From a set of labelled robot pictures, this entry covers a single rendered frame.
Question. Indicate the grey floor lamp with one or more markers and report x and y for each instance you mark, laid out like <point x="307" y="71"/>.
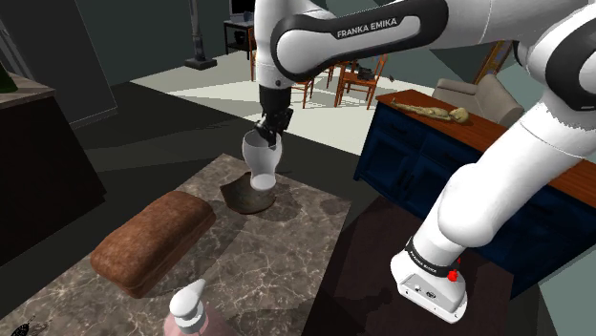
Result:
<point x="198" y="42"/>

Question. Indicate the brown bowl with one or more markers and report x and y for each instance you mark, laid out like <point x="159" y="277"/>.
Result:
<point x="244" y="201"/>

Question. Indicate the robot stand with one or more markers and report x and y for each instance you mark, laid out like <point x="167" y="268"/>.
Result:
<point x="372" y="279"/>

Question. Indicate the white cup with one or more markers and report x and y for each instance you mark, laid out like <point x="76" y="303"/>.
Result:
<point x="260" y="163"/>

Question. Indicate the dark cabinet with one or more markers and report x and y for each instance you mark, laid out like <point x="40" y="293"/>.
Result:
<point x="42" y="177"/>

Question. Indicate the black side table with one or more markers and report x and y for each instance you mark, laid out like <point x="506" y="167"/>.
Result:
<point x="237" y="25"/>

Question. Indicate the tan lying figure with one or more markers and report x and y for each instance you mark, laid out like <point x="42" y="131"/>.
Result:
<point x="435" y="113"/>

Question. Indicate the pink soap dispenser white pump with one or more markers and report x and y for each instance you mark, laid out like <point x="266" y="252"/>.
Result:
<point x="188" y="307"/>

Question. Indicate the green thing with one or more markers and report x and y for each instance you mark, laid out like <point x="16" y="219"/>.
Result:
<point x="6" y="83"/>

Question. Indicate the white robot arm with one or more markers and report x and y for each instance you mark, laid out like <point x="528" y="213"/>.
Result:
<point x="489" y="195"/>

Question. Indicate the brown bread loaf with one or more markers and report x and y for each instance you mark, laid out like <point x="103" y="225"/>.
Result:
<point x="153" y="239"/>

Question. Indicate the beige armchair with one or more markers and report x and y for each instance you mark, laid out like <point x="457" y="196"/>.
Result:
<point x="486" y="100"/>

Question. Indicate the blue sideboard with wooden top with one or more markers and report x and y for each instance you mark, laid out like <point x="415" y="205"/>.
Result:
<point x="409" y="158"/>

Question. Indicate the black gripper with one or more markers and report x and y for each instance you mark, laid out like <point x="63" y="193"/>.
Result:
<point x="275" y="104"/>

